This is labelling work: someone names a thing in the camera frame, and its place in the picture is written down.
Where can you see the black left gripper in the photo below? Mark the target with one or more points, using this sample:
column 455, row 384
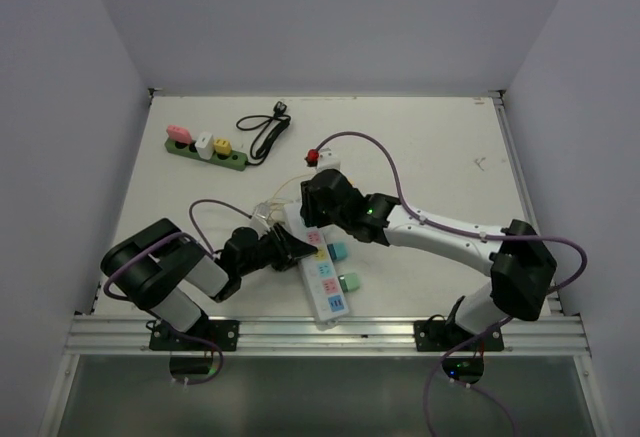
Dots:
column 289, row 248

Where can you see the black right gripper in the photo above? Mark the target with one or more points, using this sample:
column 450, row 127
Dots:
column 309, row 210

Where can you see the teal cube plug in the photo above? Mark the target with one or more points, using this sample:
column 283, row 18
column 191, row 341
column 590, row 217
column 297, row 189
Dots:
column 338, row 251

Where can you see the white multi-socket power strip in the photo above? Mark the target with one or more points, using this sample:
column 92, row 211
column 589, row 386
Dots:
column 320, row 279

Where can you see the green cube plug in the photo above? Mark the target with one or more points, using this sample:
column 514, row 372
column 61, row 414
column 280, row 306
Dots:
column 349, row 282

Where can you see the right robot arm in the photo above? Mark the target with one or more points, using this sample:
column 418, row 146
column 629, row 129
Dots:
column 519, row 266

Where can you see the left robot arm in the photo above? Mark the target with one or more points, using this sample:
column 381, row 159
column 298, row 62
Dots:
column 147, row 269

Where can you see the small yellow plug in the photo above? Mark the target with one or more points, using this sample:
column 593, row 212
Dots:
column 222, row 147

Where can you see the pink plug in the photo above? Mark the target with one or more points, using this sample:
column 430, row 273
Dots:
column 179, row 134

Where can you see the white cube charger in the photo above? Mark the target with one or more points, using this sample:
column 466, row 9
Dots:
column 204, row 145

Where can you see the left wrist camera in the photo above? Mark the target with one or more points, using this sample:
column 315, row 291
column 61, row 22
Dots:
column 261, row 217

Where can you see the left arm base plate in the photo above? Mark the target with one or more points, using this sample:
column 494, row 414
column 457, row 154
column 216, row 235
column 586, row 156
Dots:
column 223, row 333

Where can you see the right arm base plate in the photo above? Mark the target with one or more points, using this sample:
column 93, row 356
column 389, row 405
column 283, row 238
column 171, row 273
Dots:
column 436, row 335

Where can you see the aluminium mounting rail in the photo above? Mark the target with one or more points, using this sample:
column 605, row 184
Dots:
column 281, row 336

